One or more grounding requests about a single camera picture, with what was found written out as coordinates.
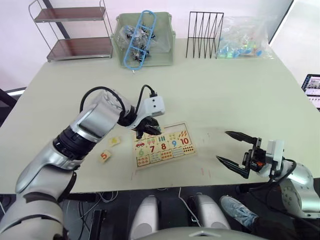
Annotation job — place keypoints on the wooden tile red number 7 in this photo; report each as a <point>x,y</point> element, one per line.
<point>152,149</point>

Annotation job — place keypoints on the light blue plastic frame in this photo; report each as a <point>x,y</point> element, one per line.
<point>125,61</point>

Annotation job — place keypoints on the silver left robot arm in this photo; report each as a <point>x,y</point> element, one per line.
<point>50,162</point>

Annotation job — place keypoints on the clear bag of black clips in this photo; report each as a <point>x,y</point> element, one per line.
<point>162,45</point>

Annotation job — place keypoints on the black power strip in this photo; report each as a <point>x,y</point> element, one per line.
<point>99,225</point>

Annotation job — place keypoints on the light blue sneaker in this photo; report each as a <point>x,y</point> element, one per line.
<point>237,210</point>

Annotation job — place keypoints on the grey rounded right leg cover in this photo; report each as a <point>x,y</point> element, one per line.
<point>208,212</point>

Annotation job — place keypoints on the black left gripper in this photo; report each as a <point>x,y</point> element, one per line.
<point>147,122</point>

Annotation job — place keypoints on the grey rounded leg cover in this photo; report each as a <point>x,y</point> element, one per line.
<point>145,217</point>
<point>208,212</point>

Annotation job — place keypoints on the wooden number puzzle board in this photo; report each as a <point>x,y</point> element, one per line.
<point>162,157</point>

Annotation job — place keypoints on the grey robot chest cover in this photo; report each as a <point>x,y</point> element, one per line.
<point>200,235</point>

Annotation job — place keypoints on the metal rack with brown shelves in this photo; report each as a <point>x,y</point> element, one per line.
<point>80,46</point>

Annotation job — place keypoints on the wooden tile blue number 9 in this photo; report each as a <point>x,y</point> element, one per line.
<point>174,144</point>

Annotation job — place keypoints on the wooden tile yellow number 4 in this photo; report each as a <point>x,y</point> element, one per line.
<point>115,141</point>

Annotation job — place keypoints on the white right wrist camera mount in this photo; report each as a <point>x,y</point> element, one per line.
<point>275,150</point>

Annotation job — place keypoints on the pale green plastic basket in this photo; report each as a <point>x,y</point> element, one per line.
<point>162,60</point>

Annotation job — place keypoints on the wooden tile orange number 5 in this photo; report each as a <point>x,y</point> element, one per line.
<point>104,156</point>

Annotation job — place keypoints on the black table frame bar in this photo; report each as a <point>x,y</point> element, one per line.
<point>82,197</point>

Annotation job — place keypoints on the open laptop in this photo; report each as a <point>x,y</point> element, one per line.
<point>312,85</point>

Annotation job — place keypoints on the wooden tile green number 6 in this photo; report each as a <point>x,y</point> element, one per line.
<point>141,152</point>

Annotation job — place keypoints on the grey rounded left leg cover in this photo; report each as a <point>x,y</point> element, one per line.
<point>145,217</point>

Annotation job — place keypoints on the person's dark trouser leg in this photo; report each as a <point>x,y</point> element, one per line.
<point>280,228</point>

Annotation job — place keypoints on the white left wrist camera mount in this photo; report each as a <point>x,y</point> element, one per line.
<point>155,106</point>

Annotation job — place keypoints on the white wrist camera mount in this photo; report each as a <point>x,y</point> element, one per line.
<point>155,106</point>
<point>275,150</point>

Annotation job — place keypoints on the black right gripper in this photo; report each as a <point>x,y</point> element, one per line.
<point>255,160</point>

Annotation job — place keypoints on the clear bag of colourful blocks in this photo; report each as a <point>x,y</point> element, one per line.
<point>240,48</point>

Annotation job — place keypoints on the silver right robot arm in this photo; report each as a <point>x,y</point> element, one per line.
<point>300,190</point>

